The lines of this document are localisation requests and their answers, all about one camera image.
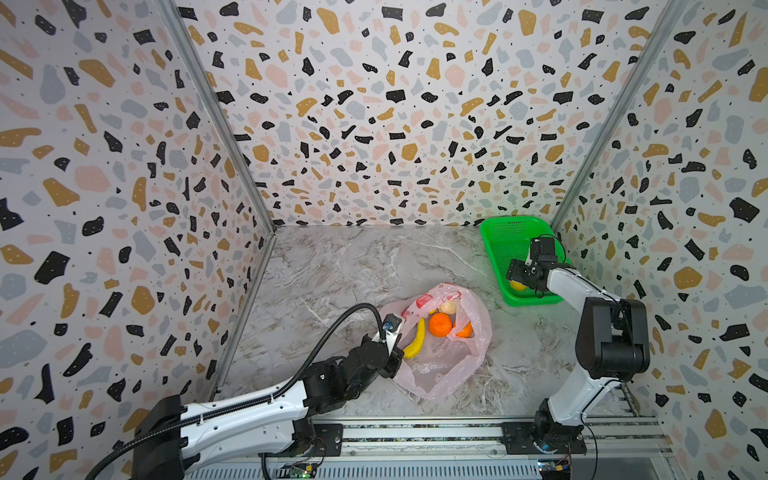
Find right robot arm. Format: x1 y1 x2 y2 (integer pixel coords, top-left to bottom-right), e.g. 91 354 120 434
501 236 650 455

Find green plastic basket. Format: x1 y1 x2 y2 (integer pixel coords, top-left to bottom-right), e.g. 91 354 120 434
480 216 595 311

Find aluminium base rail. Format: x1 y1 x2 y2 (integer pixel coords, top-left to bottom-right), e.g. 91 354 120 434
222 417 684 479

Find yellow banana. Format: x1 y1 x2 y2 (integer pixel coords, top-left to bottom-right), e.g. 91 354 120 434
404 318 427 359

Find peach yellow red fruit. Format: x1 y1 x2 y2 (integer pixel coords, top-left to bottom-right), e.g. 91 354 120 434
509 280 527 291

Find orange tangerine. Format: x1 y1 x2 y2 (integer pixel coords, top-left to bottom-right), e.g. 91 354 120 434
428 312 453 338
456 323 474 338

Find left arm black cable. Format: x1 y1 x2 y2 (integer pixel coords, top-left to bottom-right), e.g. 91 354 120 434
83 302 385 480

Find pink plastic bag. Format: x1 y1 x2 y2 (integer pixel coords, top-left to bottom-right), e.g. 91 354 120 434
381 283 493 401

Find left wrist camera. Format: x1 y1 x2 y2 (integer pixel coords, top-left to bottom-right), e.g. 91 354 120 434
384 314 403 354

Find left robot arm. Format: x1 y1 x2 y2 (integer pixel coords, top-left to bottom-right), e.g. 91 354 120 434
131 332 404 479

